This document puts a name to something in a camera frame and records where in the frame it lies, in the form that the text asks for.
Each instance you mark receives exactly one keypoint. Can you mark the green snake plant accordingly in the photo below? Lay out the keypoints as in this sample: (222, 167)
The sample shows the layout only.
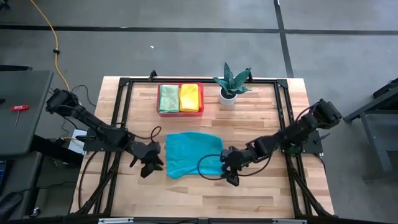
(231, 82)

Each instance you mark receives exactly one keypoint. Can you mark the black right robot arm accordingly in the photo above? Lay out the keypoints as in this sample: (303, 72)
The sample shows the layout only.
(295, 132)

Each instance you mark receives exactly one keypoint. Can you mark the black aluminium table frame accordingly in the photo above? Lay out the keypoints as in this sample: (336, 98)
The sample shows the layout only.
(143, 80)

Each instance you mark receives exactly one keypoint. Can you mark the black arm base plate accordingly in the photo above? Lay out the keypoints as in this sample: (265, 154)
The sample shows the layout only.
(93, 147)
(312, 147)

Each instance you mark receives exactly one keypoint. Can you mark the dark metal bench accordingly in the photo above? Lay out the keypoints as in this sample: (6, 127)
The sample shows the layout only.
(373, 137)

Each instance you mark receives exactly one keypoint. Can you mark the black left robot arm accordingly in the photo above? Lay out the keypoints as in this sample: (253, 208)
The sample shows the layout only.
(84, 116)

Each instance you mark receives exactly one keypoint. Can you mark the white paper sheet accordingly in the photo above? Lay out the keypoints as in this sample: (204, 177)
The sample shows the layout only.
(74, 144)

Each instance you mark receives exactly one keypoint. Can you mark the white plant pot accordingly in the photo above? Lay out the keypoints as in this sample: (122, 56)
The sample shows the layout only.
(227, 101)

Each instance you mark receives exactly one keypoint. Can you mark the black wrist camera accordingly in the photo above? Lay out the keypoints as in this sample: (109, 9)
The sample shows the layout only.
(231, 157)
(151, 152)

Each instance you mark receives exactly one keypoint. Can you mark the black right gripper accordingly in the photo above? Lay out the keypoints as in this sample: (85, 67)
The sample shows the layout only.
(247, 154)

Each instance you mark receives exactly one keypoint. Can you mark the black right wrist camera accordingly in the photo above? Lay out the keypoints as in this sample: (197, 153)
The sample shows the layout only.
(231, 157)

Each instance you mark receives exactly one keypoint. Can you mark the pink plastic bin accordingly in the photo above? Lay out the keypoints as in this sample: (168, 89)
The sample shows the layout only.
(180, 114)

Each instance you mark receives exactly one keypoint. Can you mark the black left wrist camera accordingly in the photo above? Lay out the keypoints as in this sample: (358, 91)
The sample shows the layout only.
(151, 152)

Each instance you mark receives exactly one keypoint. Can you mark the bright yellow ribbed towel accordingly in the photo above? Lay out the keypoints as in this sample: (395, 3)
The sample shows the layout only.
(189, 98)

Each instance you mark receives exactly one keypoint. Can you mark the grey side table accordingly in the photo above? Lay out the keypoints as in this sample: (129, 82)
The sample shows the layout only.
(31, 87)

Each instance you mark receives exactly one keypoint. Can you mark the silver metal bracket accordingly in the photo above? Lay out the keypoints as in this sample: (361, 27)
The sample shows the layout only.
(115, 221)
(289, 221)

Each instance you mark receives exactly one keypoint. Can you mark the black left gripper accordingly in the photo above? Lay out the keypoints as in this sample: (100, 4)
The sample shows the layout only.
(136, 150)

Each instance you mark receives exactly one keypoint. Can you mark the green microfiber towel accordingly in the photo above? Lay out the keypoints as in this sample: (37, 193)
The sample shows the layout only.
(168, 99)

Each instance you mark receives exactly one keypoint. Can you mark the teal microfiber towel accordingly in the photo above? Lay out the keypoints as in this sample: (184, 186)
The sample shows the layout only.
(189, 152)

